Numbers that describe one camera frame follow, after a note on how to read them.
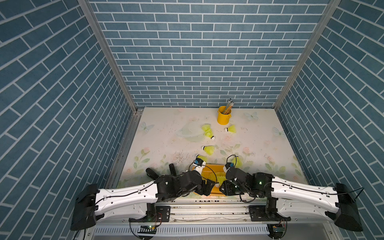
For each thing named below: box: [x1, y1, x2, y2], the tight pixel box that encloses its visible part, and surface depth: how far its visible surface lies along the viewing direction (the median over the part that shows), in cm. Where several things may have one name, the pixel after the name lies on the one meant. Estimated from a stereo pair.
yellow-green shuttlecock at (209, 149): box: [201, 145, 215, 156], surface depth 98 cm
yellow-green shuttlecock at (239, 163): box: [232, 156, 243, 169], surface depth 93 cm
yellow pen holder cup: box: [217, 105, 232, 126], surface depth 111 cm
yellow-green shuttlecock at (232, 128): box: [224, 125, 237, 134], surface depth 107 cm
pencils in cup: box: [222, 98, 235, 115], surface depth 107 cm
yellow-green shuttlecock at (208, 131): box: [201, 123, 216, 141], surface depth 104 cm
